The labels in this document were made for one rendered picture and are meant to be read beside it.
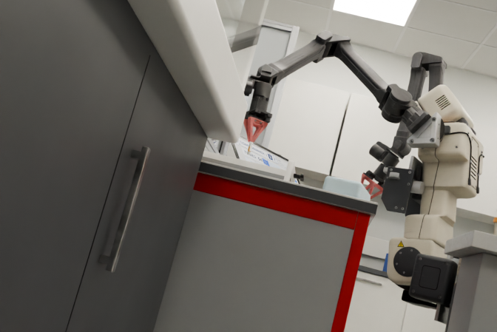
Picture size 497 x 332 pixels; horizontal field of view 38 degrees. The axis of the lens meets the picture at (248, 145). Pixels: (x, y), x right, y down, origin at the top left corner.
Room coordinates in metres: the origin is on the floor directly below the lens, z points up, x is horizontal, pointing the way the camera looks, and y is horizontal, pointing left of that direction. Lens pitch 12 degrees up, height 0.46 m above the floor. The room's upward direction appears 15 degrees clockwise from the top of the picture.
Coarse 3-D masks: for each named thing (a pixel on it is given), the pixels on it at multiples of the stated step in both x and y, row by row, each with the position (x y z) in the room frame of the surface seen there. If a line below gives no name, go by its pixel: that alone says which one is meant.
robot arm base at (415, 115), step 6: (414, 108) 2.41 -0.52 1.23; (408, 114) 2.42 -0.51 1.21; (414, 114) 2.40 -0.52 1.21; (420, 114) 2.39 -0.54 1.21; (426, 114) 2.35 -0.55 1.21; (402, 120) 2.46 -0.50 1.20; (408, 120) 2.41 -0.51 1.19; (414, 120) 2.39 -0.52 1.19; (420, 120) 2.36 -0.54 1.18; (426, 120) 2.38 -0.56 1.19; (408, 126) 2.38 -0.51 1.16; (414, 126) 2.37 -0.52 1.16; (420, 126) 2.39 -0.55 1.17; (414, 132) 2.40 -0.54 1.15
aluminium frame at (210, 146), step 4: (208, 140) 2.60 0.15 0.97; (208, 144) 2.60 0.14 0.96; (212, 144) 2.68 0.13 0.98; (224, 144) 2.98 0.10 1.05; (228, 144) 3.03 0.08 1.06; (208, 148) 2.62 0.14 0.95; (212, 148) 2.72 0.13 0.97; (216, 148) 2.78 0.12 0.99; (220, 148) 2.97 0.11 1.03; (224, 148) 2.98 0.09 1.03; (216, 152) 2.80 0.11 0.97; (220, 152) 2.98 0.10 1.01; (224, 152) 3.00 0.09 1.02
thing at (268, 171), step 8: (208, 152) 2.38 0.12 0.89; (208, 160) 2.37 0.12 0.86; (216, 160) 2.37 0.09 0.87; (224, 160) 2.37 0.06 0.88; (232, 160) 2.37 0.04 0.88; (240, 160) 2.36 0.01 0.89; (240, 168) 2.36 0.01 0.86; (248, 168) 2.36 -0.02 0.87; (256, 168) 2.35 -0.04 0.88; (264, 168) 2.35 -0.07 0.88; (272, 168) 2.35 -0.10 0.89; (272, 176) 2.34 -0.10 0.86; (280, 176) 2.34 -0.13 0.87
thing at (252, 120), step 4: (248, 112) 2.32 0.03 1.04; (248, 116) 2.31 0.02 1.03; (252, 116) 2.30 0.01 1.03; (248, 120) 2.31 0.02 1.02; (252, 120) 2.30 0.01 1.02; (256, 120) 2.31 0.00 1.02; (260, 120) 2.31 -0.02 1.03; (248, 124) 2.31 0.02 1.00; (252, 124) 2.31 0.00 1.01; (256, 124) 2.33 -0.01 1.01; (260, 124) 2.32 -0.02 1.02; (264, 124) 2.32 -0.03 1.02; (248, 128) 2.32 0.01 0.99; (252, 128) 2.31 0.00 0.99; (260, 128) 2.33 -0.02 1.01; (264, 128) 2.33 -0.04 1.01; (252, 132) 2.32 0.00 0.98; (260, 132) 2.33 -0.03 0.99; (252, 136) 2.32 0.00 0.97; (256, 136) 2.33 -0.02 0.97; (252, 140) 2.32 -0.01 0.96
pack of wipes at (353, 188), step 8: (328, 176) 1.77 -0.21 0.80; (328, 184) 1.76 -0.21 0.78; (336, 184) 1.75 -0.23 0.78; (344, 184) 1.75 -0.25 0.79; (352, 184) 1.74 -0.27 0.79; (360, 184) 1.74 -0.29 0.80; (336, 192) 1.75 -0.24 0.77; (344, 192) 1.75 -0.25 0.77; (352, 192) 1.74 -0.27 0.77; (360, 192) 1.74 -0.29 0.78; (368, 200) 1.85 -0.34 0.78
